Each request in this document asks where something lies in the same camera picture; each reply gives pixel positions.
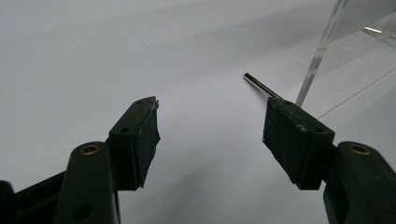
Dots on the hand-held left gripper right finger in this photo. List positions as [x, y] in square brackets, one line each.
[295, 140]

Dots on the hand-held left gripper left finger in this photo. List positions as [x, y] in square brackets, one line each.
[134, 140]

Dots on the clear acrylic photo frame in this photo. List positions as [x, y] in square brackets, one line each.
[358, 18]

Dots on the metal standoff pin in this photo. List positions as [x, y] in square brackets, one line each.
[260, 85]

